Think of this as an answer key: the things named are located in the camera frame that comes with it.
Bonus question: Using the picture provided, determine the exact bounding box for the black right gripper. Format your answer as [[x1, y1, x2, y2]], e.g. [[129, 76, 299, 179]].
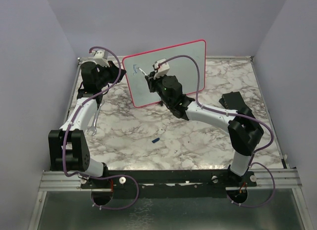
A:
[[147, 70, 172, 107]]

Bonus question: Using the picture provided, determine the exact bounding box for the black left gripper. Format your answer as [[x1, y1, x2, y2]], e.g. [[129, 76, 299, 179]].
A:
[[96, 60, 127, 89]]

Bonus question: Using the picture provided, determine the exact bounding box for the pink framed whiteboard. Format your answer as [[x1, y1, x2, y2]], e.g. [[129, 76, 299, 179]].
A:
[[122, 39, 207, 108]]

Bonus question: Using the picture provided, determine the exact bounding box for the blue marker cap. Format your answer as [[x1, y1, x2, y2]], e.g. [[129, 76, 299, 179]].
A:
[[152, 138, 160, 143]]

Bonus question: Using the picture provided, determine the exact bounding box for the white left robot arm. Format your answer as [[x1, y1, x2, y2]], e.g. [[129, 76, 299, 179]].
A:
[[48, 61, 126, 188]]

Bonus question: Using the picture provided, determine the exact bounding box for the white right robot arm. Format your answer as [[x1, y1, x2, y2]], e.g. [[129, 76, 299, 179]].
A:
[[145, 72, 264, 186]]

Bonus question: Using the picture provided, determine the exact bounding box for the silver open-end wrench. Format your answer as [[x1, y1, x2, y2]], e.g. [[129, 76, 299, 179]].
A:
[[87, 101, 105, 136]]

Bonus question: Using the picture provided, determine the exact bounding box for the white grey small box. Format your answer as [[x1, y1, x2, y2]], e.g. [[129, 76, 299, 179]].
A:
[[214, 122, 229, 135]]

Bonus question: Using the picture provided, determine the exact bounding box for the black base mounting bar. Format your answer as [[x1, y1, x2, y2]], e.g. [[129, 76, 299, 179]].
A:
[[81, 170, 257, 199]]

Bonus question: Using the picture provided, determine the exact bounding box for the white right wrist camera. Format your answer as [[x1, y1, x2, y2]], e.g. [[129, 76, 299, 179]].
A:
[[153, 58, 170, 79]]

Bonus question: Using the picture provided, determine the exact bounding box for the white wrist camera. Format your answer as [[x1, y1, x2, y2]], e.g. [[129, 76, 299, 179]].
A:
[[93, 50, 109, 67], [153, 58, 170, 79]]

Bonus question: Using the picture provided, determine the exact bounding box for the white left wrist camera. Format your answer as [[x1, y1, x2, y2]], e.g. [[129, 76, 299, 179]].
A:
[[93, 50, 109, 67]]

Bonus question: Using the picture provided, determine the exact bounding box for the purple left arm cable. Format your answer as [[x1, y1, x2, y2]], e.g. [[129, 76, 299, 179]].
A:
[[61, 45, 141, 212]]

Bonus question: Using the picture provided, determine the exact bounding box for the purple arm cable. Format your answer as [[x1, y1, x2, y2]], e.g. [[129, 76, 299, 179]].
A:
[[158, 55, 276, 209], [61, 45, 141, 212]]

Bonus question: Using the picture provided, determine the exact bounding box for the black network switch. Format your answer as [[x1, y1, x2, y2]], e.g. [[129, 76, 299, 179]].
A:
[[219, 92, 247, 111]]

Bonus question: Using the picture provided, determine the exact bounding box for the aluminium front rail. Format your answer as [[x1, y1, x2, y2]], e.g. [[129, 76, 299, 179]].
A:
[[39, 171, 86, 191]]

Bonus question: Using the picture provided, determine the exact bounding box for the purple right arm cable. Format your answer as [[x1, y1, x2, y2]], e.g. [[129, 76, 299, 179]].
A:
[[158, 55, 276, 209]]

